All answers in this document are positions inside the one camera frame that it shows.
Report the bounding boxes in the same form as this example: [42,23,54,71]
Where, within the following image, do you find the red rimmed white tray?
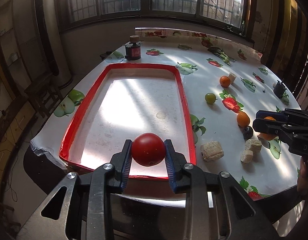
[59,63,196,170]

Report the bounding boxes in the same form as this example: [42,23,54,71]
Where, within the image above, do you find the small black clip object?
[273,80,286,99]

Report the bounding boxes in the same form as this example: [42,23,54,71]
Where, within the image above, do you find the wooden chair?
[24,72,63,118]

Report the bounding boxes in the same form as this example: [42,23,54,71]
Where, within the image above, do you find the dark ink bottle with cork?
[125,35,141,61]

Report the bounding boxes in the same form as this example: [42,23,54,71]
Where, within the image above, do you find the barred window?
[56,0,250,35]

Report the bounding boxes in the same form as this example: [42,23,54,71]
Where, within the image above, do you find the dark purple plum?
[242,126,254,140]

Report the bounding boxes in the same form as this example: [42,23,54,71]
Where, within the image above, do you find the white tower air conditioner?
[31,0,73,89]

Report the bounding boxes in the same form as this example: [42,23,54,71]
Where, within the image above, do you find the green grape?
[204,93,217,105]

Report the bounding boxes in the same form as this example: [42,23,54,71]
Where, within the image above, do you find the operator right hand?
[297,157,308,195]

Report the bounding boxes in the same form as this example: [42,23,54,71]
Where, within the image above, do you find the fruit print tablecloth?
[30,33,300,198]

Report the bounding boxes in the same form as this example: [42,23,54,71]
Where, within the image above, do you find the beige foam cube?
[228,73,236,85]

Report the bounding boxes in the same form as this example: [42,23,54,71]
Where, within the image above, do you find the orange mandarin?
[258,116,277,141]

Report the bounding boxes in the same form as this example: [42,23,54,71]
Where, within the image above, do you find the orange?
[236,111,250,127]
[219,76,231,88]

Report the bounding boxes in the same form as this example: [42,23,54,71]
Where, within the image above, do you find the large beige foam chunk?
[200,141,224,161]

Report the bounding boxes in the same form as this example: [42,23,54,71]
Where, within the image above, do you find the red tomato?
[131,133,166,167]

